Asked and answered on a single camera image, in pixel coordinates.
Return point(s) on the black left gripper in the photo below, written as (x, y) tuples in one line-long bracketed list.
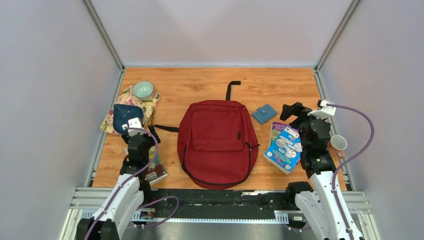
[(151, 141)]

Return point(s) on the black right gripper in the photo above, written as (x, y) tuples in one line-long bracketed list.
[(295, 109)]

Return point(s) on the blue comic book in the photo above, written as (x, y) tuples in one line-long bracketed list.
[(285, 151)]

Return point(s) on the red backpack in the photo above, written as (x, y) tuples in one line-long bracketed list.
[(216, 142)]

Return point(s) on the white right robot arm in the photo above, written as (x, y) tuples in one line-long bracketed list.
[(321, 201)]

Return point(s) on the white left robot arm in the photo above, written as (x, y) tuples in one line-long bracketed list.
[(109, 222)]

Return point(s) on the purple treehouse book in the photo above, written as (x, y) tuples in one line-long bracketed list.
[(275, 129)]

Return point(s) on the yellow cover book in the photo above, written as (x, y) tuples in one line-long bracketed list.
[(154, 173)]

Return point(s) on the blue snap wallet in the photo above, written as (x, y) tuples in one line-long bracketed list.
[(264, 114)]

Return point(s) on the dark blue leaf plate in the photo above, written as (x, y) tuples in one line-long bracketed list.
[(122, 113)]

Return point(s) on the floral tray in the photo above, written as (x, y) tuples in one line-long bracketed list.
[(128, 98)]

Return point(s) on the orange white mug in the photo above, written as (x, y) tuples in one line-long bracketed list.
[(337, 146)]

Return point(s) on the light green ceramic bowl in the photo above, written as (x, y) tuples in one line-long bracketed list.
[(143, 90)]

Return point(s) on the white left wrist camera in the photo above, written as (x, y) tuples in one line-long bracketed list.
[(133, 127)]

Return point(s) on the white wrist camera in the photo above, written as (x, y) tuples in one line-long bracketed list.
[(325, 110), (133, 127)]

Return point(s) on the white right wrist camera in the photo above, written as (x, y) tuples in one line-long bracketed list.
[(325, 110)]

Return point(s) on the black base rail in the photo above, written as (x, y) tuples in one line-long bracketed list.
[(203, 204)]

